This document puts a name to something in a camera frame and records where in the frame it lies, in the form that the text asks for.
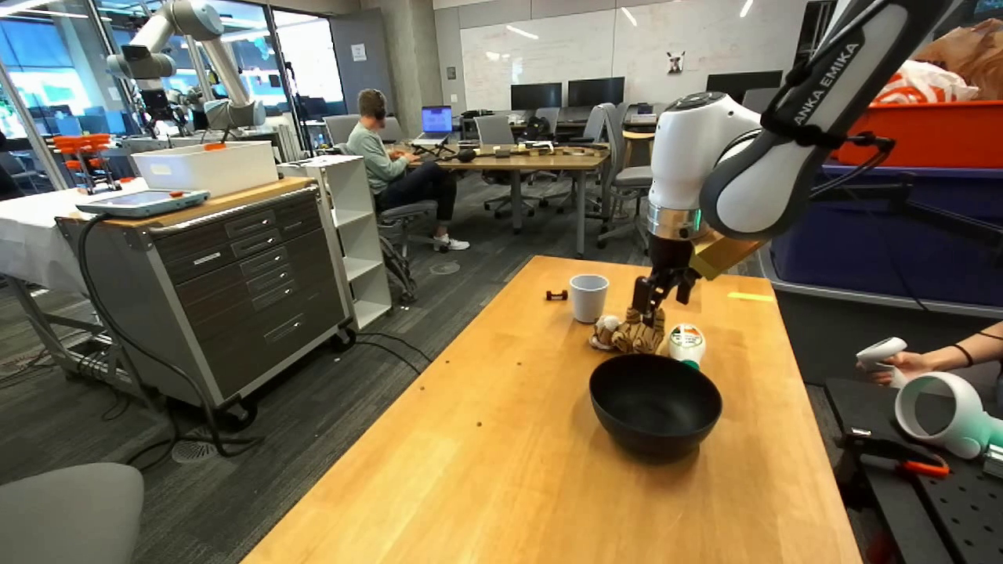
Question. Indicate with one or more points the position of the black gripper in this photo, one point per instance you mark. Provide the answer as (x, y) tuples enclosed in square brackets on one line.
[(673, 268)]

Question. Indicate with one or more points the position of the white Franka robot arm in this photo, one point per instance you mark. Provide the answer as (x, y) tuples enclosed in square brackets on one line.
[(754, 177)]

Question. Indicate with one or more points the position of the grey background robot arm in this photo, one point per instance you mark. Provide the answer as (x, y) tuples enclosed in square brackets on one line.
[(200, 31)]

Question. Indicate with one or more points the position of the person's forearm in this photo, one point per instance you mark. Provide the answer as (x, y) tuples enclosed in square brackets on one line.
[(972, 348)]

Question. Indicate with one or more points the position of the black bowl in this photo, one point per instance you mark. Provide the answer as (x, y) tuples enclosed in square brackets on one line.
[(652, 401)]

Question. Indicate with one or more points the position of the person's hand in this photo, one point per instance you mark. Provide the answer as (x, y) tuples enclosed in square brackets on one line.
[(918, 361)]

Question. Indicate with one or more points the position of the white ranch dressing bottle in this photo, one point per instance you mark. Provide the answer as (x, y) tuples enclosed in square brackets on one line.
[(685, 346)]

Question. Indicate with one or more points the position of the white cup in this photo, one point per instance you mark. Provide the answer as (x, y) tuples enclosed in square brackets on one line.
[(586, 302)]

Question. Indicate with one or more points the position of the wooden meeting table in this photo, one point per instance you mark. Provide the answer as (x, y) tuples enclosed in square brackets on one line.
[(534, 162)]

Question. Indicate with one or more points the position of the black desktop monitor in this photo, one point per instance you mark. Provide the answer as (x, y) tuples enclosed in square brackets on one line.
[(534, 94), (598, 93)]

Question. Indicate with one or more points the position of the white handheld controller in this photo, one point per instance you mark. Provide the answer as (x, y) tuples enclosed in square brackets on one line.
[(880, 353)]

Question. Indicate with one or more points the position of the blue storage bin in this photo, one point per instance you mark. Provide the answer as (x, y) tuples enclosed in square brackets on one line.
[(889, 235)]

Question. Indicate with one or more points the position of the laptop with blue screen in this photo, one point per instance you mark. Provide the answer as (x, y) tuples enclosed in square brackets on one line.
[(437, 120)]

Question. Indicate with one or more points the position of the white shelf unit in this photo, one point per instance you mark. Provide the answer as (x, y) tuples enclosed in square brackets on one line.
[(362, 238)]

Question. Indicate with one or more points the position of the seated person in green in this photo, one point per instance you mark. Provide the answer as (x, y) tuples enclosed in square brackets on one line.
[(380, 162)]

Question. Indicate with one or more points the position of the white mug on right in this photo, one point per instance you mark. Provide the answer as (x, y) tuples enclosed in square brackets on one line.
[(946, 411)]

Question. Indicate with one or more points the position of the orange storage bin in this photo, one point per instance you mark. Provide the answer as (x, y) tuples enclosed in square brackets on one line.
[(921, 137)]

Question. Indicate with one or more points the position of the pile of cloths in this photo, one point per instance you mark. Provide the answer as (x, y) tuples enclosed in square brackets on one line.
[(943, 74)]

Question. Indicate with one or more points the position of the grey drawer cabinet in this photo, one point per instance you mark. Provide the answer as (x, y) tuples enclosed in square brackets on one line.
[(230, 283)]

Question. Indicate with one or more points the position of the white box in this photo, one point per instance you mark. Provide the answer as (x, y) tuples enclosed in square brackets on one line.
[(208, 168)]

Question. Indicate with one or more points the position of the flat silver laptop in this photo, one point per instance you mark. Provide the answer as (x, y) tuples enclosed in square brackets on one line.
[(142, 203)]

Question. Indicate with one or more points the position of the grey office chair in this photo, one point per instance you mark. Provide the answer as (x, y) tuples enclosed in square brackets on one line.
[(64, 517)]

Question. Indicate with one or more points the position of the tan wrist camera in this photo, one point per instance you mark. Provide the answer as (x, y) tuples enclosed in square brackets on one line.
[(723, 259)]

